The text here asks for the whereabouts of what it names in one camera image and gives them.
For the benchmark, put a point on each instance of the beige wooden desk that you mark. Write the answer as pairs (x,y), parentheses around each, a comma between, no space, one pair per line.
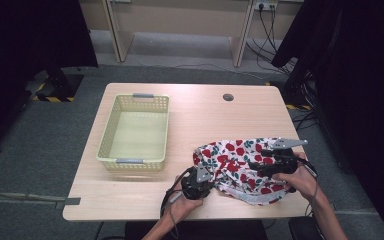
(180,20)

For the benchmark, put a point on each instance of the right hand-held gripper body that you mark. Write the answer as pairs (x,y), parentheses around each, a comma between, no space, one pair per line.
(281,161)

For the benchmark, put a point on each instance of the grey round table grommet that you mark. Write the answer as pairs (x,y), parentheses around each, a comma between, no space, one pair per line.
(228,97)

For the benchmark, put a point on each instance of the grey tape strip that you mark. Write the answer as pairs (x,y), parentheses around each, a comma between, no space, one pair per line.
(70,201)

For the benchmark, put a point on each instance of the black curtain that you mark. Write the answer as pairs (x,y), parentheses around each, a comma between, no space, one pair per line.
(363,83)
(20,50)

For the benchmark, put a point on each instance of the black stand base striped tape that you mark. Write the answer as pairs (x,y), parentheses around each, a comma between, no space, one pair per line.
(61,86)

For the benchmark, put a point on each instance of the person's dark clothing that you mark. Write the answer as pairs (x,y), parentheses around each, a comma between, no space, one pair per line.
(213,231)

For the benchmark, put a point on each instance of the person's right hand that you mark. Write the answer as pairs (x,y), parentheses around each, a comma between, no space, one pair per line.
(301,181)

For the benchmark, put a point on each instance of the white red rose print shirt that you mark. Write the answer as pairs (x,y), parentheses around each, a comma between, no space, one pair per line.
(236,166)

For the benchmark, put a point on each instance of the person's left hand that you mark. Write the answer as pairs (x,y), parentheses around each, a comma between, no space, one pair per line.
(183,208)

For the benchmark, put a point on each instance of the pale yellow plastic basket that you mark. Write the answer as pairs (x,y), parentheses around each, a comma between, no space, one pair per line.
(136,133)

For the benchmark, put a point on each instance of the yellow black floor tape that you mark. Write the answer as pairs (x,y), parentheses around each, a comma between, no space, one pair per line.
(298,107)

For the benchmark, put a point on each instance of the white wall socket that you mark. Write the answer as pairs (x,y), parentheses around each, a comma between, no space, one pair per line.
(265,4)

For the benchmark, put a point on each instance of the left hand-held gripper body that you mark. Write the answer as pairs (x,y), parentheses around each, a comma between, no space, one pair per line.
(195,186)

